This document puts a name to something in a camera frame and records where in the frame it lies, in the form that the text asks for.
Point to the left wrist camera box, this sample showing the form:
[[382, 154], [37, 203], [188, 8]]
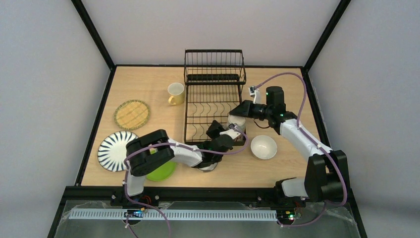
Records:
[[234, 131]]

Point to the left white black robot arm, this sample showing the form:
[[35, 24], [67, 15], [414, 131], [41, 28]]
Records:
[[149, 152]]

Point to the blue striped white plate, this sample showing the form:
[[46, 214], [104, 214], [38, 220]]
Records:
[[112, 150]]

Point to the woven bamboo plate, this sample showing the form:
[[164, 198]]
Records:
[[132, 114]]

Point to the black wire dish rack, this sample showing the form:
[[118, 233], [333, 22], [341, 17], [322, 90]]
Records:
[[214, 79]]

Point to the white slotted cable duct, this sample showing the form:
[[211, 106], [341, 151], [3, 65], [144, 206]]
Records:
[[172, 215]]

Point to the black rimmed white bowl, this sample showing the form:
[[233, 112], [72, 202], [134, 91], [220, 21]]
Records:
[[209, 168]]

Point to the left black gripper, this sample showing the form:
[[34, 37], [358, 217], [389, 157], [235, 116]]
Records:
[[216, 130]]

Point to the green plastic plate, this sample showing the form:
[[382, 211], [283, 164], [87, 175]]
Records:
[[163, 172]]

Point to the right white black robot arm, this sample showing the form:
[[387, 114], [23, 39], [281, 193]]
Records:
[[326, 175]]

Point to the yellow ceramic mug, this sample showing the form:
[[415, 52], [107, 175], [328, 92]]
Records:
[[177, 94]]

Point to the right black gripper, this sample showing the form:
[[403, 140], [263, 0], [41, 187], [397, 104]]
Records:
[[251, 109]]

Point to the plain white bowl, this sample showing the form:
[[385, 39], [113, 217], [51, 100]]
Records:
[[263, 147]]

